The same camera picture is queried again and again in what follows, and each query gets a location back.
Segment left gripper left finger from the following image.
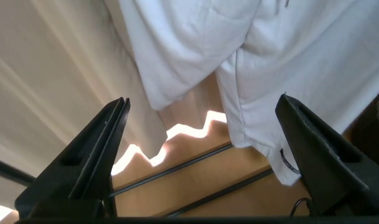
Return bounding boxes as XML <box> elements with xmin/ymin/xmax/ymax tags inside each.
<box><xmin>14</xmin><ymin>96</ymin><xmax>131</xmax><ymax>218</ymax></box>

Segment black cable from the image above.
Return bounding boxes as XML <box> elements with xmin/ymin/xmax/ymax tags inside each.
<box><xmin>289</xmin><ymin>197</ymin><xmax>312</xmax><ymax>217</ymax></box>

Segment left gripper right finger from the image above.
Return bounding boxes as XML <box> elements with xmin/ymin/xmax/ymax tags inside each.
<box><xmin>274</xmin><ymin>94</ymin><xmax>379</xmax><ymax>218</ymax></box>

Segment black clothes rack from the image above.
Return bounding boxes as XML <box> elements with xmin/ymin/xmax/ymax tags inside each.
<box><xmin>0</xmin><ymin>142</ymin><xmax>274</xmax><ymax>218</ymax></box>

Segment pale grey shorts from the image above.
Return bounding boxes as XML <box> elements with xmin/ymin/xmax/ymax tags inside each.
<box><xmin>118</xmin><ymin>0</ymin><xmax>379</xmax><ymax>187</ymax></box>

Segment white laundry basket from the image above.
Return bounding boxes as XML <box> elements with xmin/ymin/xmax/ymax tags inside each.
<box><xmin>343</xmin><ymin>83</ymin><xmax>379</xmax><ymax>174</ymax></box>

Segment beige curtain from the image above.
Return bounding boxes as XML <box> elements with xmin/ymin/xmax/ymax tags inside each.
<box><xmin>0</xmin><ymin>0</ymin><xmax>227</xmax><ymax>212</ymax></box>

